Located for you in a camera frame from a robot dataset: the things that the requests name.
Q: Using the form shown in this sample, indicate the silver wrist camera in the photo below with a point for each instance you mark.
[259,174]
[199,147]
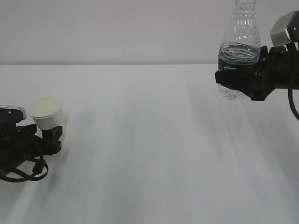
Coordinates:
[12,114]
[286,29]

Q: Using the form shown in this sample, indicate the clear water bottle green label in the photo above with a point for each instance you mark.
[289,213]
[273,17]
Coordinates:
[240,45]

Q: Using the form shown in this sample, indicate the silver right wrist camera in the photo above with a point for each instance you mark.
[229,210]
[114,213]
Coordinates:
[286,29]

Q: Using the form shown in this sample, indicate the white paper cup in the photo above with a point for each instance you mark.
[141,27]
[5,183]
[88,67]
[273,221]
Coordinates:
[47,113]

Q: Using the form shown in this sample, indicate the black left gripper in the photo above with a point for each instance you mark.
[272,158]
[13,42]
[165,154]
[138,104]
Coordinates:
[22,143]

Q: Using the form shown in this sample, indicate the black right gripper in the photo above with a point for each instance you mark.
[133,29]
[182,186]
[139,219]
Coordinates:
[272,72]

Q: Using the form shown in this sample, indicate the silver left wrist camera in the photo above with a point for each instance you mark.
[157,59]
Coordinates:
[12,114]

